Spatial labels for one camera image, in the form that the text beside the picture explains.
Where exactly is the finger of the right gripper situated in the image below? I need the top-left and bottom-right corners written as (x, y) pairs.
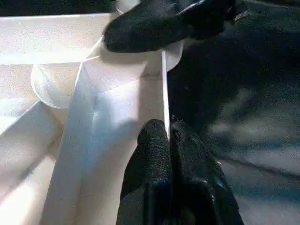
top-left (103, 0), bottom-right (236, 54)

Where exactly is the white plastic table leg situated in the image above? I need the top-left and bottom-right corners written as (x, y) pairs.
top-left (116, 0), bottom-right (141, 15)

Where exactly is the white plastic table top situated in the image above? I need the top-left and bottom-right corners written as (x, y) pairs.
top-left (0, 13), bottom-right (185, 225)

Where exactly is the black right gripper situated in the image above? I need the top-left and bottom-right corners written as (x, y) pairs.
top-left (226, 0), bottom-right (249, 24)

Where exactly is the black mat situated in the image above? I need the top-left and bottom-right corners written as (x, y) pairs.
top-left (0, 0), bottom-right (300, 225)

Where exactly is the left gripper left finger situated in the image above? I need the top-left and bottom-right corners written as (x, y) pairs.
top-left (116, 119), bottom-right (174, 225)

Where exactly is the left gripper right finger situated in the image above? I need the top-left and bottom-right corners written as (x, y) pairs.
top-left (170, 116), bottom-right (244, 225)

